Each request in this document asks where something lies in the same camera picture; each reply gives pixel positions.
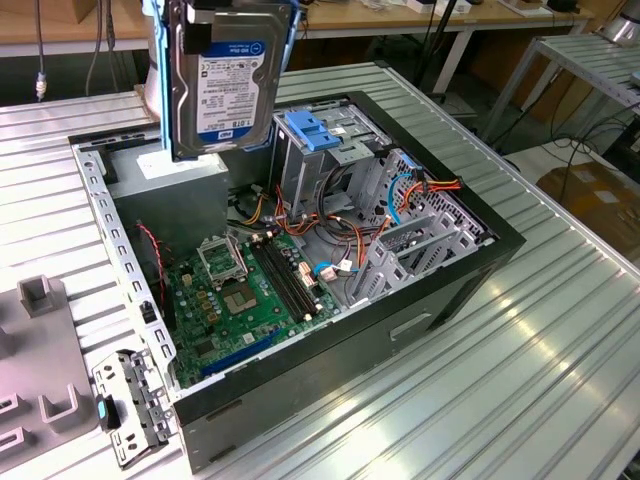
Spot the wooden workbench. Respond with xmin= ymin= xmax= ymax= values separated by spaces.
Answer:
xmin=0 ymin=0 xmax=596 ymax=59

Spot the blue expansion slot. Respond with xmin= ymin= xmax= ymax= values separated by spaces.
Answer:
xmin=199 ymin=329 xmax=281 ymax=379

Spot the black latch blue button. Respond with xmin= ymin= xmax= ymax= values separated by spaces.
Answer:
xmin=94 ymin=393 xmax=121 ymax=432

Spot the hard disk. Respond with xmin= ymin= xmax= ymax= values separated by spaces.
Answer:
xmin=141 ymin=0 xmax=302 ymax=164

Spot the CPU socket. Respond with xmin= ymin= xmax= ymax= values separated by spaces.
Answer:
xmin=219 ymin=280 xmax=262 ymax=317

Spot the orange red wire bundle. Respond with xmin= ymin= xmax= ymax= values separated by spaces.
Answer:
xmin=269 ymin=184 xmax=391 ymax=281

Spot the black open PC case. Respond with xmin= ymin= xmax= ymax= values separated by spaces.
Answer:
xmin=67 ymin=89 xmax=529 ymax=475

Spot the metal socket cover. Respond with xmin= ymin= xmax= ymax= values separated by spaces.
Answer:
xmin=196 ymin=233 xmax=250 ymax=290

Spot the blue disk data wire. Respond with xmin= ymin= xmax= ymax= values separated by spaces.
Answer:
xmin=387 ymin=172 xmax=424 ymax=226

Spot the black stand pole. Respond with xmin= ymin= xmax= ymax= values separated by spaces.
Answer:
xmin=417 ymin=0 xmax=461 ymax=99

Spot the silver disk bay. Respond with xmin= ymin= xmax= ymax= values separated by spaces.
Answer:
xmin=345 ymin=209 xmax=484 ymax=309

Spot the silver drive cage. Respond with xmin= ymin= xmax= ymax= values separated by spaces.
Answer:
xmin=272 ymin=102 xmax=396 ymax=224

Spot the silver card retention bracket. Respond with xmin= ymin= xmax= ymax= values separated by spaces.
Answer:
xmin=91 ymin=349 xmax=174 ymax=469

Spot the green motherboard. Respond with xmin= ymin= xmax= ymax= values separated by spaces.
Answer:
xmin=164 ymin=232 xmax=346 ymax=391

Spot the blue plastic drive latch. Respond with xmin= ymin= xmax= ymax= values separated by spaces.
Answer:
xmin=284 ymin=110 xmax=341 ymax=154

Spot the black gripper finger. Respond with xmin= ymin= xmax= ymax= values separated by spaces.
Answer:
xmin=182 ymin=0 xmax=221 ymax=55

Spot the metal slat side table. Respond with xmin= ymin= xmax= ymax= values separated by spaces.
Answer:
xmin=478 ymin=32 xmax=640 ymax=146

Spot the grey power supply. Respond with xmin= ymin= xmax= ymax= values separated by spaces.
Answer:
xmin=104 ymin=142 xmax=231 ymax=256

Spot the orange disk power wire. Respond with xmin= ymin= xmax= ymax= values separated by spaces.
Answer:
xmin=398 ymin=172 xmax=464 ymax=211

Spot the grey parts rack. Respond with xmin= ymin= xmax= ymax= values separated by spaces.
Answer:
xmin=0 ymin=273 xmax=99 ymax=469

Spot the light blue board wire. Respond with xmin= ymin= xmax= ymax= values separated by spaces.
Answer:
xmin=313 ymin=259 xmax=362 ymax=276

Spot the black RAM slot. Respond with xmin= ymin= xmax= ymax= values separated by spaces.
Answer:
xmin=251 ymin=242 xmax=307 ymax=325
xmin=265 ymin=238 xmax=317 ymax=319
xmin=272 ymin=236 xmax=322 ymax=315
xmin=258 ymin=239 xmax=312 ymax=322

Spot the flat brown cardboard box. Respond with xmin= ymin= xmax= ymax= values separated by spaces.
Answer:
xmin=537 ymin=159 xmax=640 ymax=251

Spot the red black twisted wire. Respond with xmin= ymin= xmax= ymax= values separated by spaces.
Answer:
xmin=135 ymin=222 xmax=169 ymax=314

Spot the yellow black wire bundle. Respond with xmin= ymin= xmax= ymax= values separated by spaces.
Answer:
xmin=227 ymin=183 xmax=274 ymax=231

